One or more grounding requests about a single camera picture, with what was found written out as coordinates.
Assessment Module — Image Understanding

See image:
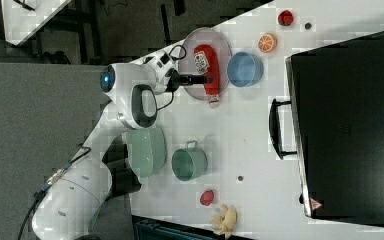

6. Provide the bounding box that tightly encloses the red strawberry toy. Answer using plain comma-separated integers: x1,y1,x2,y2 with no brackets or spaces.
278,10,294,26

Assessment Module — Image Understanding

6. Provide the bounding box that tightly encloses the red round toy fruit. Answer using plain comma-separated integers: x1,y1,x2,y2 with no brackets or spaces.
200,190,214,206

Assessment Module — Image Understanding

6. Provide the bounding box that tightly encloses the black oven box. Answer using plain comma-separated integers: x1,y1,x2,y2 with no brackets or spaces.
286,31,384,227

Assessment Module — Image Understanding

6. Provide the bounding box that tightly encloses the black cylinder lower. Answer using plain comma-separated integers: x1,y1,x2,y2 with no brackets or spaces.
109,168,141,199

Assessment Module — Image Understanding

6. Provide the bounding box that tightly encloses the green oval basin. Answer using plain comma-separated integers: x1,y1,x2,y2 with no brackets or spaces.
126,127,167,184

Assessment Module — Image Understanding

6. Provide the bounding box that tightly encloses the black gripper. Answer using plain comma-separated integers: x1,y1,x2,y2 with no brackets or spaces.
165,69,213,92

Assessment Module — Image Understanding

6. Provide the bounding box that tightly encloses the orange slice toy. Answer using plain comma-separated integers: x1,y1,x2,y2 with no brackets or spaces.
258,32,277,53

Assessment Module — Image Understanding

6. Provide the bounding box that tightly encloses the green cup with handle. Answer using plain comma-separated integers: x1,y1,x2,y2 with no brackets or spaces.
171,140,208,181

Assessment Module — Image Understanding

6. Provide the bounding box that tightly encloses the red ketchup bottle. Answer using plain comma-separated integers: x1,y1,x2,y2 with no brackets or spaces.
193,44,220,109

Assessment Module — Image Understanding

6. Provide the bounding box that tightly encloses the white background table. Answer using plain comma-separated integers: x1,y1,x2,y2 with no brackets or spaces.
0,0,72,45

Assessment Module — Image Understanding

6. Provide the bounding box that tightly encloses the beige banana bunch toy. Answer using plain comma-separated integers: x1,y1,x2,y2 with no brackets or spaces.
212,204,237,240

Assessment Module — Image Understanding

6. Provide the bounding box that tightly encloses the black oven door handle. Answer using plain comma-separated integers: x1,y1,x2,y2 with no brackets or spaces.
269,99,297,159

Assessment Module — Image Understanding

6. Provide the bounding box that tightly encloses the blue bowl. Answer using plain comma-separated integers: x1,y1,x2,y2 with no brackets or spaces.
227,52,264,88

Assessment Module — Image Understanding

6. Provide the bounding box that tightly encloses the grey round plate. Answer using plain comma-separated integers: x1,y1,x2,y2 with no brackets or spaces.
178,28,232,94

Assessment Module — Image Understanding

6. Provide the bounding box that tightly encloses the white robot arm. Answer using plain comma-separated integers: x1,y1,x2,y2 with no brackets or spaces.
23,50,211,240

